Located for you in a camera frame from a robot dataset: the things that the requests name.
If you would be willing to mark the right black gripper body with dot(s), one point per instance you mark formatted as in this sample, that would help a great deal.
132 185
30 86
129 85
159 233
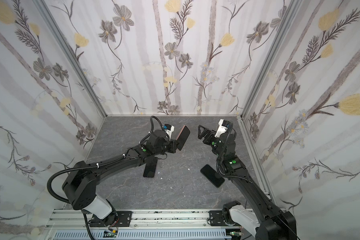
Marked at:
210 136

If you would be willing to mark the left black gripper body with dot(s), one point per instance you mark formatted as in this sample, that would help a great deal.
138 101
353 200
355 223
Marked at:
174 145

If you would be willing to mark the black phone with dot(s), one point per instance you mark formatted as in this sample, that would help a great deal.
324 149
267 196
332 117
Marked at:
212 175
150 168

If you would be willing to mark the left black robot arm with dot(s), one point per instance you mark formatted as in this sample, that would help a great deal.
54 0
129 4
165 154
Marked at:
77 186

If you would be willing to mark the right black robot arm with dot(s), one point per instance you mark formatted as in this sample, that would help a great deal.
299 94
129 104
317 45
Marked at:
266 221

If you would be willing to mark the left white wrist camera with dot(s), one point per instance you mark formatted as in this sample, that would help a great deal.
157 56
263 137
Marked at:
169 129

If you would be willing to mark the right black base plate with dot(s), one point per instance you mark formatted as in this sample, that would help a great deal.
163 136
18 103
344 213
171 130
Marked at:
216 218

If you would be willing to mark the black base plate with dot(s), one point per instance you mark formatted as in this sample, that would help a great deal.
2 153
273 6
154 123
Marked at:
124 219
216 218

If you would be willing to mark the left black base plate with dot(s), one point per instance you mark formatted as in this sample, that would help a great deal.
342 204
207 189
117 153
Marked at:
124 219

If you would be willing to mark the aluminium mounting rail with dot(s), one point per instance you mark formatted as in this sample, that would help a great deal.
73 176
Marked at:
141 219

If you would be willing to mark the white slotted cable duct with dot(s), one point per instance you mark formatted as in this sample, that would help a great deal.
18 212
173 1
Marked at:
164 234

